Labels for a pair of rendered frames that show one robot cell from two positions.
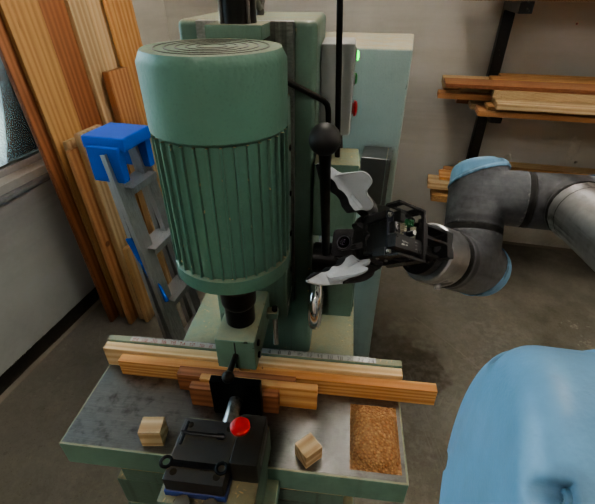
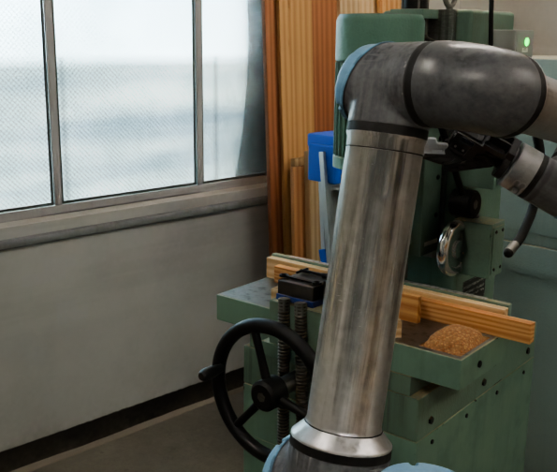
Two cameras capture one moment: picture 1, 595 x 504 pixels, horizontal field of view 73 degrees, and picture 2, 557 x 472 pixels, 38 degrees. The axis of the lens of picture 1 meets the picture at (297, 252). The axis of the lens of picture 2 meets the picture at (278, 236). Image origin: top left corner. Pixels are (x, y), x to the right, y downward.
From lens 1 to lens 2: 1.20 m
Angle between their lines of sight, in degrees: 35
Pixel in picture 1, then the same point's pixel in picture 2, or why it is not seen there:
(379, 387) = (478, 314)
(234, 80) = (378, 25)
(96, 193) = (307, 221)
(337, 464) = (411, 342)
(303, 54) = (461, 32)
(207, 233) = not seen: hidden behind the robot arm
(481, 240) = not seen: outside the picture
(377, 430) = (456, 329)
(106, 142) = (329, 140)
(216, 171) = not seen: hidden behind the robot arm
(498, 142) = not seen: outside the picture
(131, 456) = (260, 312)
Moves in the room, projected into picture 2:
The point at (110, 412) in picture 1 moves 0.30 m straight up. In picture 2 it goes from (256, 292) to (256, 159)
